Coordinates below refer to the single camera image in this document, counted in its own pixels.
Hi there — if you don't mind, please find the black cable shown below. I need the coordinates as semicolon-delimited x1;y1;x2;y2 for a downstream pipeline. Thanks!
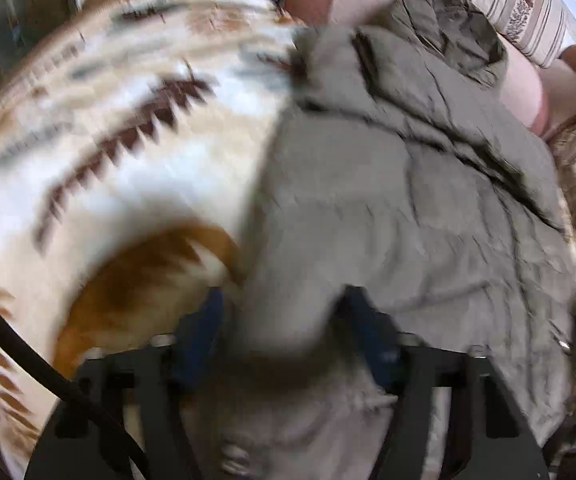
0;275;151;480

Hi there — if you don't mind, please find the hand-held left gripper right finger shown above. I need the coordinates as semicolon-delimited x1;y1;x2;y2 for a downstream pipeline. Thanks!
340;285;523;480

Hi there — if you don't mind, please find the cream leaf print blanket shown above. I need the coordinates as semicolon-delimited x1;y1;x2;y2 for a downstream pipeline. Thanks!
0;0;319;471

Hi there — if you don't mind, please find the grey quilted jacket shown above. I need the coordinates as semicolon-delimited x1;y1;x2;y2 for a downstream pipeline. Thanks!
213;0;576;480

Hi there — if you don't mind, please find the wooden cabinet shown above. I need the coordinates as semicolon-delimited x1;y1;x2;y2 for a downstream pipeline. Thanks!
0;0;79;111

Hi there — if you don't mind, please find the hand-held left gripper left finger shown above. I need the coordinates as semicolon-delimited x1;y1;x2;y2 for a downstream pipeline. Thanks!
55;287;226;480

